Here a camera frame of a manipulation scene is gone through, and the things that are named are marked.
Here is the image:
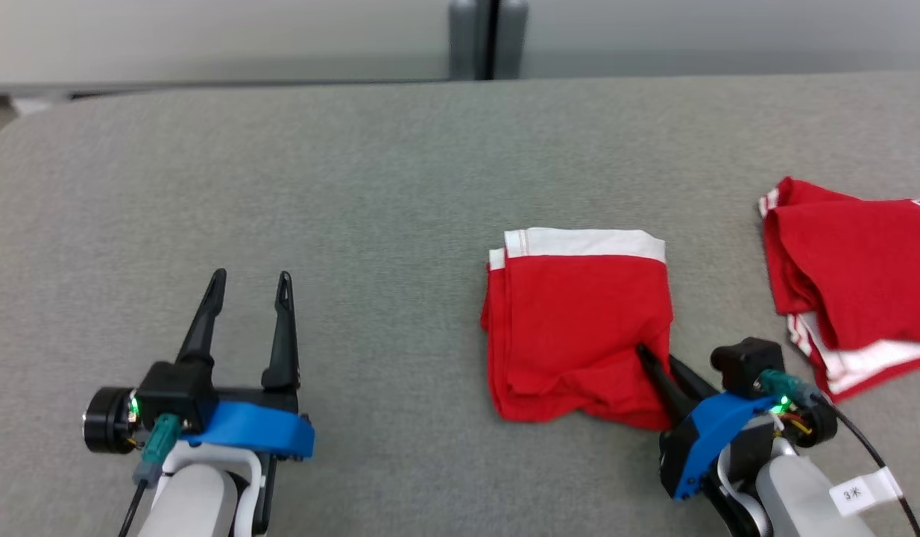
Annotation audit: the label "white cable label tag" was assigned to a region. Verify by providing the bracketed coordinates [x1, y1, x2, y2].
[831, 466, 904, 518]

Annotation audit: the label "red shirt white sleeves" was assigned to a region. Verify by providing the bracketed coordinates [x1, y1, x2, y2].
[758, 176, 920, 404]

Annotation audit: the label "grey rounded post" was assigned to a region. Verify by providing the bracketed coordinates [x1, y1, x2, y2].
[449, 0, 479, 81]
[496, 0, 529, 80]

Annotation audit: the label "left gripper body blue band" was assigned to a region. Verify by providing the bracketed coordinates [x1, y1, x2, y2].
[84, 386, 316, 461]

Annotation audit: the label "teal connector with black cable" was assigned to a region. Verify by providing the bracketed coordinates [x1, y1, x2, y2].
[117, 414, 183, 537]
[757, 370, 920, 537]

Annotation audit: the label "grey partition bottom rail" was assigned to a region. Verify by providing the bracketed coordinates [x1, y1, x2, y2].
[0, 78, 453, 98]

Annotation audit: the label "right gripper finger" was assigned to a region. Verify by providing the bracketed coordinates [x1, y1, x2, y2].
[667, 354, 723, 409]
[636, 343, 697, 433]

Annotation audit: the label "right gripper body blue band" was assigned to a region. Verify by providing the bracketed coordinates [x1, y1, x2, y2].
[659, 392, 839, 502]

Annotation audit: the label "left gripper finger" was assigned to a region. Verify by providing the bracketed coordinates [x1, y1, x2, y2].
[175, 268, 229, 368]
[261, 270, 302, 392]

